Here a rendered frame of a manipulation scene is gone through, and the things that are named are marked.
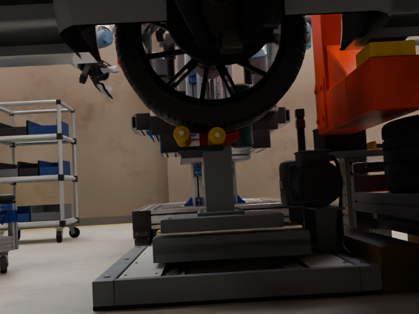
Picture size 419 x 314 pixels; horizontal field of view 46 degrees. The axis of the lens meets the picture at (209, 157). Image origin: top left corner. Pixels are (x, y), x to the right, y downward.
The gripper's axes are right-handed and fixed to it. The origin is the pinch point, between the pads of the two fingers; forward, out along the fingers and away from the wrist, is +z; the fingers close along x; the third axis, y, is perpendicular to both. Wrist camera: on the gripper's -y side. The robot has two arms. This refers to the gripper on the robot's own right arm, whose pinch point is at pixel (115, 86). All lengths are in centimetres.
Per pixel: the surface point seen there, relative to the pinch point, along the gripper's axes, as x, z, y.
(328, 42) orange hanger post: -52, 71, 33
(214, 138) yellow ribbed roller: -30, 61, -34
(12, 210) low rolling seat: 52, -7, -48
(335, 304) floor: -30, 117, -66
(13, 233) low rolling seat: 59, -1, -53
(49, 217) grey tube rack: 152, -43, 28
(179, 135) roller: -23, 49, -33
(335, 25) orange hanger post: -57, 69, 38
